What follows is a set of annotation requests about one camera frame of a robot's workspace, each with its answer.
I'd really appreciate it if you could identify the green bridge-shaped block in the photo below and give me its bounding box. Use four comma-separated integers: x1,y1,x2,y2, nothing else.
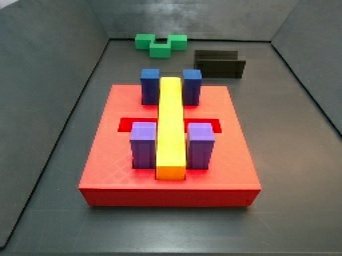
135,34,188,58

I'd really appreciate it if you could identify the red base board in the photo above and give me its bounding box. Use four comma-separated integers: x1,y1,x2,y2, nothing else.
78,85,261,207

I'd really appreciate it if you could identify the black angle fixture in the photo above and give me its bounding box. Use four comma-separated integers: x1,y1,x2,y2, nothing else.
193,50,245,79

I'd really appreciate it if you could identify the yellow long bar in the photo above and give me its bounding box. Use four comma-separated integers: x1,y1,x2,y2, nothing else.
156,77,185,180

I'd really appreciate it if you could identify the purple post left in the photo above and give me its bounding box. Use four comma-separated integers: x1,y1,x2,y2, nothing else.
129,122,156,169

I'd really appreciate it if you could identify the purple post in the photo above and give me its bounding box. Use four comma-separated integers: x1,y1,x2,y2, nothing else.
187,123,215,169
129,122,156,169

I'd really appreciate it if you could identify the purple post right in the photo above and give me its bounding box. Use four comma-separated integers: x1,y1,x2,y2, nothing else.
187,123,215,169

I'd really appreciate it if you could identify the blue post right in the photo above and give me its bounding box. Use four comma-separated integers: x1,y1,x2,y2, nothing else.
183,69,201,106

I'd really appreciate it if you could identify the blue post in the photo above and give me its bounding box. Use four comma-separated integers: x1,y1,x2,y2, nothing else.
183,69,201,106
140,69,160,105

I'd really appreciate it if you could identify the blue post left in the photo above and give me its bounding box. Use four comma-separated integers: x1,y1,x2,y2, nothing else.
140,69,160,105

